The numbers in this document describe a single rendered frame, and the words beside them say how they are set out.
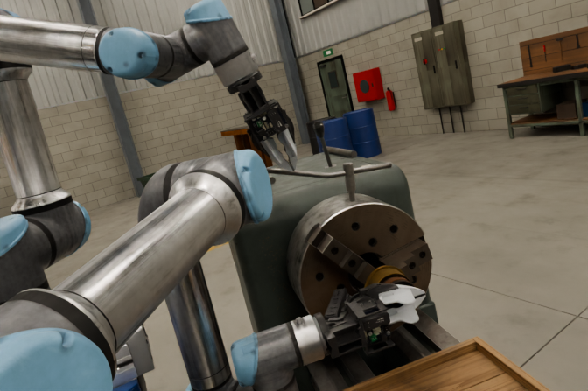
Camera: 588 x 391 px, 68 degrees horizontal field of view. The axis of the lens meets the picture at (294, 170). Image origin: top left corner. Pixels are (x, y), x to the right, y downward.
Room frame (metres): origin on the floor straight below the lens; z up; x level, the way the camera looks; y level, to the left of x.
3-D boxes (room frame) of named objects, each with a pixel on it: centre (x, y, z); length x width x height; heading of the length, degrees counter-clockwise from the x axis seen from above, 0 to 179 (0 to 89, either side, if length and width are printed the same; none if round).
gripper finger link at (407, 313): (0.73, -0.14, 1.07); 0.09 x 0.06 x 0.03; 100
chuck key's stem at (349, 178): (0.95, -0.11, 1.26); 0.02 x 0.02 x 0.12
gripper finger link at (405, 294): (0.73, -0.14, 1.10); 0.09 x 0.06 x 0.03; 100
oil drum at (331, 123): (7.59, -0.81, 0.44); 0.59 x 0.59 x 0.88
